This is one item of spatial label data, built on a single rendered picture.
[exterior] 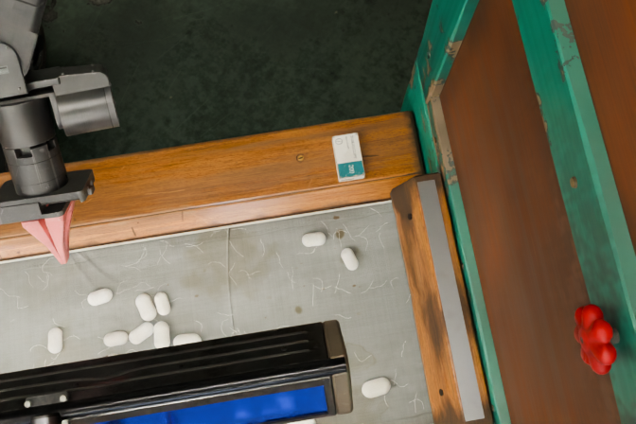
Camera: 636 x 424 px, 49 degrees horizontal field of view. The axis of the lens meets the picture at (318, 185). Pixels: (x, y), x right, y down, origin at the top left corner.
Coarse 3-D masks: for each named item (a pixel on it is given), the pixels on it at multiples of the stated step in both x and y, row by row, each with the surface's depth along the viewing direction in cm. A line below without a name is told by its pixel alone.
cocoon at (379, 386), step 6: (384, 378) 90; (366, 384) 90; (372, 384) 89; (378, 384) 89; (384, 384) 89; (390, 384) 90; (366, 390) 89; (372, 390) 89; (378, 390) 89; (384, 390) 89; (366, 396) 89; (372, 396) 89; (378, 396) 90
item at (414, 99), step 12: (408, 84) 100; (420, 84) 91; (408, 96) 101; (420, 96) 92; (408, 108) 103; (420, 108) 93; (420, 120) 95; (420, 132) 97; (420, 144) 98; (432, 144) 90; (432, 156) 91; (432, 168) 92
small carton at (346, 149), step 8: (336, 136) 95; (344, 136) 95; (352, 136) 95; (336, 144) 95; (344, 144) 95; (352, 144) 95; (336, 152) 95; (344, 152) 95; (352, 152) 95; (360, 152) 95; (336, 160) 94; (344, 160) 94; (352, 160) 94; (360, 160) 94; (344, 168) 94; (352, 168) 94; (360, 168) 94; (344, 176) 94; (352, 176) 94; (360, 176) 94
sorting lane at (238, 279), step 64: (128, 256) 96; (192, 256) 96; (256, 256) 96; (320, 256) 96; (384, 256) 95; (0, 320) 94; (64, 320) 94; (128, 320) 94; (192, 320) 93; (256, 320) 93; (320, 320) 93; (384, 320) 93
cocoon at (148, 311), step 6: (144, 294) 93; (138, 300) 92; (144, 300) 92; (150, 300) 93; (138, 306) 92; (144, 306) 92; (150, 306) 92; (144, 312) 92; (150, 312) 92; (144, 318) 92; (150, 318) 92
